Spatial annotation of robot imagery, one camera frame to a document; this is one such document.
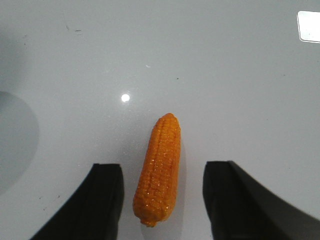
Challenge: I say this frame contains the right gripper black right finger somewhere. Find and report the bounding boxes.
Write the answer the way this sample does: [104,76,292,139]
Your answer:
[202,161,320,240]

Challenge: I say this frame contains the orange corn cob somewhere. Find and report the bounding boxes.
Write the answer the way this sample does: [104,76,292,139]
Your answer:
[132,113,181,228]

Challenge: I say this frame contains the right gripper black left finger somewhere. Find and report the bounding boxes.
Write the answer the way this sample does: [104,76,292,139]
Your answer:
[32,163,124,240]

